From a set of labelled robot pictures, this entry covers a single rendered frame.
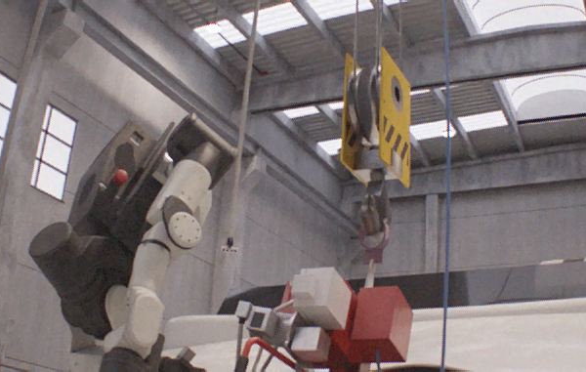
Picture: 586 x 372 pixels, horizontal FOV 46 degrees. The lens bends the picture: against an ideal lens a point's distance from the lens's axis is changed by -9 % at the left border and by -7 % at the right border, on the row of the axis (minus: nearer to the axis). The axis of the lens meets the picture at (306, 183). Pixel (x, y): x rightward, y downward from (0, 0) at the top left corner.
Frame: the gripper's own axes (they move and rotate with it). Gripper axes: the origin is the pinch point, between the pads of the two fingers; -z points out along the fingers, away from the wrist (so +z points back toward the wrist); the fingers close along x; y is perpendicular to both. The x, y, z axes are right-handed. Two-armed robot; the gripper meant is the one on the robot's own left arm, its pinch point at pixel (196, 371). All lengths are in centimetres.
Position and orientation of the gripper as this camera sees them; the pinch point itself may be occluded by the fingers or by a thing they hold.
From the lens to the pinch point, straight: 223.6
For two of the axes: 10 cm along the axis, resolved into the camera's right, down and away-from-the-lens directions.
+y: 1.9, -7.9, 5.9
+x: -3.9, -6.1, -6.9
